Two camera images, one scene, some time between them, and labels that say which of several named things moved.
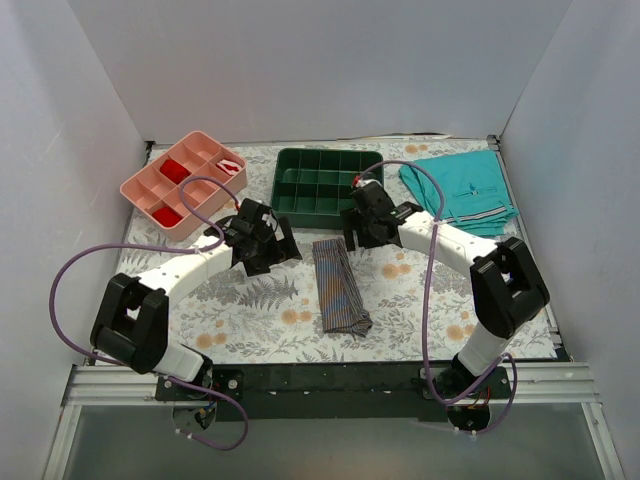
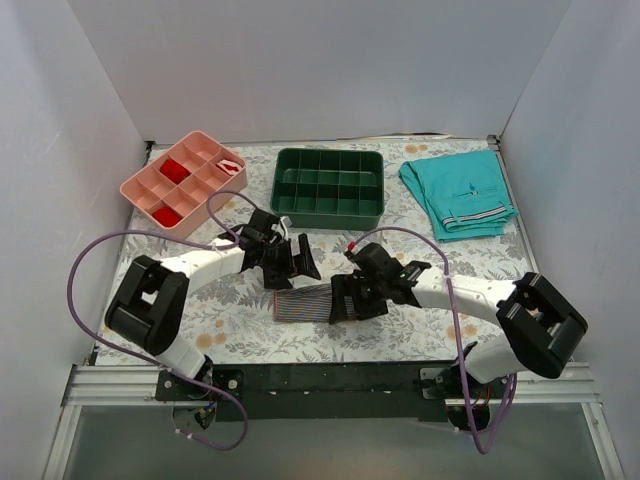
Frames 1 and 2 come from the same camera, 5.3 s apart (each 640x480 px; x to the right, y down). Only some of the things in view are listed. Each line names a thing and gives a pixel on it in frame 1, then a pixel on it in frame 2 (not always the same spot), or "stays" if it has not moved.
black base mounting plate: [335, 391] stays
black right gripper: [364, 228] → [357, 296]
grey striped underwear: [342, 306] → [312, 303]
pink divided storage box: [155, 187] stays
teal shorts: [478, 196] stays
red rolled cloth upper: [174, 170] stays
